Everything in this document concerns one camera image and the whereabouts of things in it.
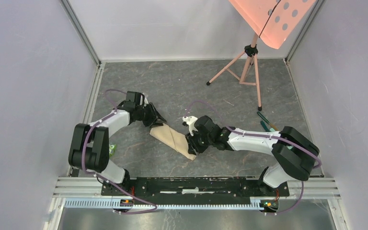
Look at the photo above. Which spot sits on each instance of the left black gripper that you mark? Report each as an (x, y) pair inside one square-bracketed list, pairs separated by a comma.
[(153, 110)]

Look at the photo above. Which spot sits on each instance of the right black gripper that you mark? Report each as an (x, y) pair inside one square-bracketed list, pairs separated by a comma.
[(193, 147)]

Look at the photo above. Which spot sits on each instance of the beige cloth napkin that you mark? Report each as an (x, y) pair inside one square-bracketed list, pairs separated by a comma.
[(173, 139)]

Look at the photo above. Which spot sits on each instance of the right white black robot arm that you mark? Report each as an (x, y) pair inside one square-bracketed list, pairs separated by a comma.
[(296, 156)]

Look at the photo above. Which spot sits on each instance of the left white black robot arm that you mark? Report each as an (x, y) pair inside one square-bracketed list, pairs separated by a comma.
[(90, 142)]

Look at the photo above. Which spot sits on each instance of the small green toy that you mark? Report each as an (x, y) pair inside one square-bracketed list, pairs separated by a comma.
[(112, 149)]

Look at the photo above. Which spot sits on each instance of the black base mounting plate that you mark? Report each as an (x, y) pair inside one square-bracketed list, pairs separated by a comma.
[(194, 190)]

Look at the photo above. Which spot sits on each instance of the gold spoon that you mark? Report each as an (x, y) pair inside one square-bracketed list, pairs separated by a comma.
[(274, 127)]

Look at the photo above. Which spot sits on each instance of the pink music stand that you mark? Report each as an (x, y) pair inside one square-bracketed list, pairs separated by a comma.
[(272, 21)]

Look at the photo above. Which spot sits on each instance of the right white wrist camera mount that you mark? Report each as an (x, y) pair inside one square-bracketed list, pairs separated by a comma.
[(189, 121)]

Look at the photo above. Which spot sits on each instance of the white slotted cable duct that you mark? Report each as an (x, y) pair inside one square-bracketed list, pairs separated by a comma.
[(116, 203)]

